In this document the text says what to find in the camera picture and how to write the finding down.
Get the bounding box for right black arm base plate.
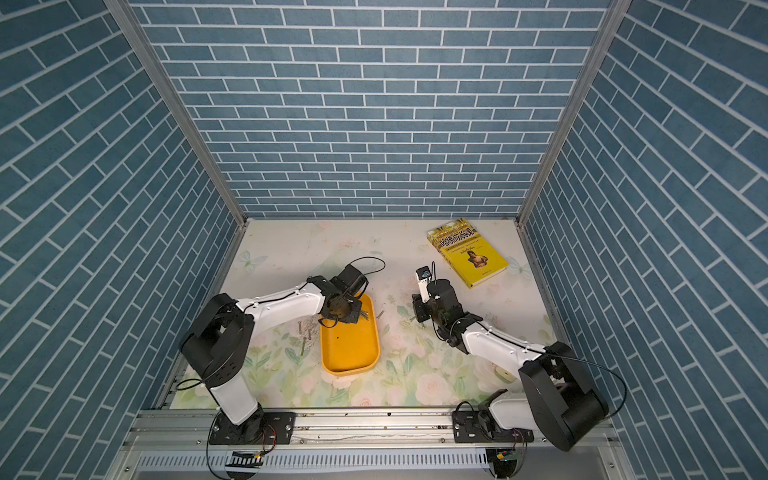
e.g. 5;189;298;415
452;410;534;444

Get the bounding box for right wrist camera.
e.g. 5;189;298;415
416;266;432;303

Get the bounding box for white slotted cable duct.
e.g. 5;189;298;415
136;448;488;474

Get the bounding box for aluminium mounting rail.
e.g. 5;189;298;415
121;398;551;452

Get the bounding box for placed silver screws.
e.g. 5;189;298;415
298;318;319;357

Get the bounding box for yellow paperback book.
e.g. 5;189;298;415
427;219;509;288

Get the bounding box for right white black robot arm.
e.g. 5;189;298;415
412;279;623;451

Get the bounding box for yellow plastic storage tray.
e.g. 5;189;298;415
320;294;381;376

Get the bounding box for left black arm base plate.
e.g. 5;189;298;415
209;410;297;447

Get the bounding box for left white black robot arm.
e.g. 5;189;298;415
179;264;368;427

